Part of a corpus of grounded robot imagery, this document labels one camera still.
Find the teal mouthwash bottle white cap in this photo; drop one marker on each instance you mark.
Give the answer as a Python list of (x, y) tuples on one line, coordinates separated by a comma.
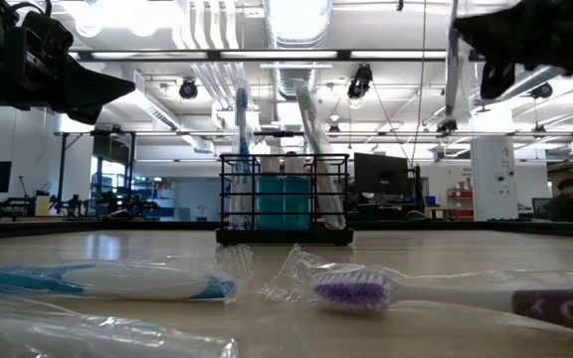
[(296, 199), (269, 199)]

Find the green white toothbrush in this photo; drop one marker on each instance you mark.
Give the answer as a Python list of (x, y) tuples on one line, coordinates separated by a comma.
[(67, 333), (311, 129)]

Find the white pillar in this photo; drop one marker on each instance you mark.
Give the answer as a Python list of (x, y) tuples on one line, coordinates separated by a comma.
[(494, 179)]

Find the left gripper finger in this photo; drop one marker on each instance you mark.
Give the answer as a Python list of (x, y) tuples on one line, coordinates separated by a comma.
[(92, 82)]

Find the black ceiling spotlight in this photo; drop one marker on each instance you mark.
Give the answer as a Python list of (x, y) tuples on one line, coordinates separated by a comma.
[(188, 89), (361, 82), (446, 126), (542, 91)]

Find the blue white toothbrush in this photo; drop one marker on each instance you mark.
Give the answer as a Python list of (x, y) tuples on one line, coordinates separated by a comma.
[(132, 282), (241, 99), (236, 199)]

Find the red white toothbrush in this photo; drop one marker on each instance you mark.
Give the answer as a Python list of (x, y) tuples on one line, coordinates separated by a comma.
[(336, 219)]

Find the purple white toothbrush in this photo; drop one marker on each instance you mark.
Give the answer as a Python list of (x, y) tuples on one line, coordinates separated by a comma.
[(451, 74), (361, 291)]

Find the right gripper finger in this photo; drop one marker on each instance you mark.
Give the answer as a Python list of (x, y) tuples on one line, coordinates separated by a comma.
[(495, 35)]

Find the person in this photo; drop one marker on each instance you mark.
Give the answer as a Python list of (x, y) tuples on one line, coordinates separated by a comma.
[(567, 199)]

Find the yellow white box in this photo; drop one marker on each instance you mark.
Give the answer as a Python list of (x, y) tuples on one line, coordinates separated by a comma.
[(43, 205)]

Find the red shelf rack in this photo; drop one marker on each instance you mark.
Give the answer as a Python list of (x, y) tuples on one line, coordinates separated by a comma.
[(460, 204)]

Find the silver ventilation duct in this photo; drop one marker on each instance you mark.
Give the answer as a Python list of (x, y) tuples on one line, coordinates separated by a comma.
[(286, 79)]

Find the black background robot arm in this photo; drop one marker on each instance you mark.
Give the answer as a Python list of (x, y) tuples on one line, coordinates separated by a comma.
[(75, 205)]

